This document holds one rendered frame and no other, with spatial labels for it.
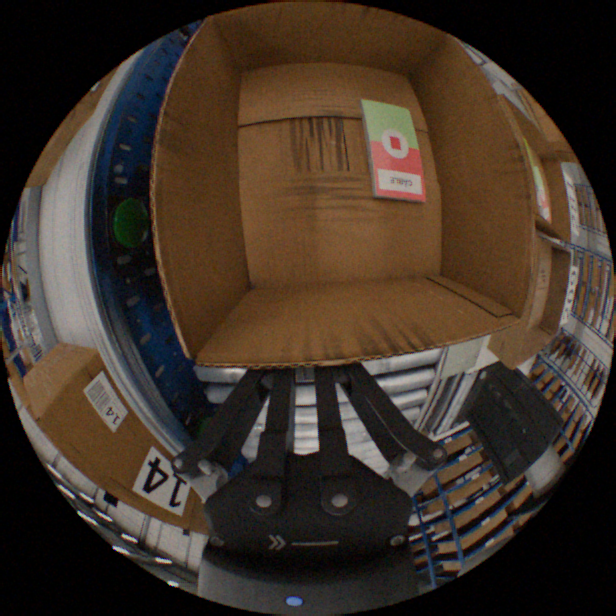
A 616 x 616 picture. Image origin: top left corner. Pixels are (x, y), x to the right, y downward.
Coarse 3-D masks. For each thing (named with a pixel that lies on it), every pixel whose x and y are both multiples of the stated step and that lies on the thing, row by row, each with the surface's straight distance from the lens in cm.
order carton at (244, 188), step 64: (320, 0) 33; (192, 64) 23; (256, 64) 40; (320, 64) 40; (384, 64) 42; (448, 64) 36; (192, 128) 19; (256, 128) 31; (320, 128) 30; (448, 128) 33; (512, 128) 26; (192, 192) 16; (256, 192) 26; (320, 192) 26; (448, 192) 32; (512, 192) 24; (192, 256) 15; (256, 256) 26; (320, 256) 25; (384, 256) 27; (448, 256) 31; (512, 256) 24; (192, 320) 14; (256, 320) 17; (320, 320) 16; (384, 320) 16; (448, 320) 18; (512, 320) 22
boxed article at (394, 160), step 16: (368, 112) 31; (384, 112) 32; (400, 112) 34; (368, 128) 29; (384, 128) 30; (400, 128) 32; (368, 144) 29; (384, 144) 29; (400, 144) 30; (416, 144) 32; (368, 160) 29; (384, 160) 28; (400, 160) 29; (416, 160) 30; (384, 176) 27; (400, 176) 28; (416, 176) 29; (384, 192) 26; (400, 192) 27; (416, 192) 29
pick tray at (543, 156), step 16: (512, 112) 52; (528, 128) 70; (528, 144) 79; (544, 144) 78; (528, 160) 47; (544, 160) 88; (544, 176) 85; (560, 176) 85; (560, 192) 84; (560, 208) 83; (544, 224) 53; (560, 224) 82
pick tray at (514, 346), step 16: (544, 240) 52; (544, 256) 73; (560, 256) 81; (544, 272) 75; (560, 272) 81; (544, 288) 78; (560, 288) 82; (528, 304) 45; (544, 304) 83; (560, 304) 82; (528, 320) 46; (544, 320) 85; (560, 320) 83; (496, 336) 52; (512, 336) 49; (528, 336) 71; (544, 336) 78; (496, 352) 53; (512, 352) 49; (528, 352) 62; (512, 368) 51
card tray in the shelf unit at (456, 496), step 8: (488, 472) 174; (480, 480) 167; (488, 480) 172; (464, 488) 157; (472, 488) 161; (448, 496) 150; (456, 496) 152; (464, 496) 156; (432, 504) 168; (440, 504) 159; (448, 504) 152; (432, 512) 171
